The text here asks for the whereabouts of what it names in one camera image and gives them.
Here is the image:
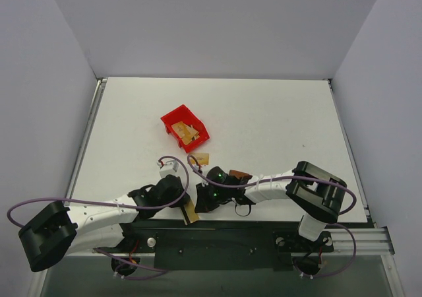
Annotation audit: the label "gold card magnetic stripe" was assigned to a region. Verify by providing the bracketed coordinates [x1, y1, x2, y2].
[180, 200, 200, 225]

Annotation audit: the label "gold card with chip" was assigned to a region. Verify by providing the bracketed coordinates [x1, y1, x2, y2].
[191, 152, 210, 166]

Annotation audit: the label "brown leather card holder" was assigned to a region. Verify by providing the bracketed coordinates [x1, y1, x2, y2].
[229, 170, 253, 185]

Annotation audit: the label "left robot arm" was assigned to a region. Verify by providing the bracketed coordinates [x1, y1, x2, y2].
[18, 174, 191, 272]

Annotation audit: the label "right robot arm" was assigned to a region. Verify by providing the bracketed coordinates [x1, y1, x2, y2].
[195, 161, 347, 250]

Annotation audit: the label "gold cards in bin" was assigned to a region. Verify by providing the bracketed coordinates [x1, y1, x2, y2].
[171, 121, 200, 145]

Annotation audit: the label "red plastic bin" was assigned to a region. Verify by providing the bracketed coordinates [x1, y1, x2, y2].
[161, 105, 210, 154]

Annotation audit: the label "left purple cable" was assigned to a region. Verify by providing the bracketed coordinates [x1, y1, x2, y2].
[7, 154, 189, 281]

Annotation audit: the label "purple cable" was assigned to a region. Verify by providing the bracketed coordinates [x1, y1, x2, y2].
[7, 154, 189, 281]
[187, 154, 357, 280]

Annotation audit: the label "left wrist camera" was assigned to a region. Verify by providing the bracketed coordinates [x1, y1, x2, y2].
[158, 160, 179, 178]

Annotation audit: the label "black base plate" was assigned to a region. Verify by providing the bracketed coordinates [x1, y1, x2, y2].
[100, 219, 334, 271]

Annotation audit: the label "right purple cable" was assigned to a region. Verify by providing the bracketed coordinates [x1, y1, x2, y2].
[187, 154, 357, 280]

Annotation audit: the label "aluminium table frame rail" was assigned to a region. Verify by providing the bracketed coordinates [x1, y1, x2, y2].
[67, 77, 393, 255]

